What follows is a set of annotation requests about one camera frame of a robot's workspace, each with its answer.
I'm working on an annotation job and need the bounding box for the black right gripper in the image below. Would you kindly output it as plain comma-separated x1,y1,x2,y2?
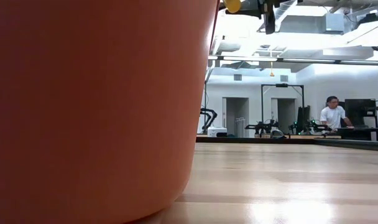
225,0,302,35

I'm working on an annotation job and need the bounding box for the yellow cylinder block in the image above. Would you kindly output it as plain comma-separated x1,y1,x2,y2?
223,0,242,14

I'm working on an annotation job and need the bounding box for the black tall panel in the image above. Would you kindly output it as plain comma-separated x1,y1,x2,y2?
297,105,311,134

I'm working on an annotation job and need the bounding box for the white box device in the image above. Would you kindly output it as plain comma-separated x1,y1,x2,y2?
206,126,228,138

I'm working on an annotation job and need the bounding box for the person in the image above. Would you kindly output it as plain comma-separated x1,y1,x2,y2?
319,95,355,132

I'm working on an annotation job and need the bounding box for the black computer monitor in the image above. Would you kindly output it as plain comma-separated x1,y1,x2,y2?
344,98,378,129

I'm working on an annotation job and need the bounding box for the black work desk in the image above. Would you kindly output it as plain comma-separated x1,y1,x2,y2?
336,126,378,141

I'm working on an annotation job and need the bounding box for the large orange plastic bin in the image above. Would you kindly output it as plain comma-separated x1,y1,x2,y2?
0,0,221,224

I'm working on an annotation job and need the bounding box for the black gantry frame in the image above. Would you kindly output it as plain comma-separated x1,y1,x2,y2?
260,83,305,138

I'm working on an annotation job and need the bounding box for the black aluminium table frame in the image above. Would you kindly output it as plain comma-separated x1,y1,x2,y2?
195,136,378,153

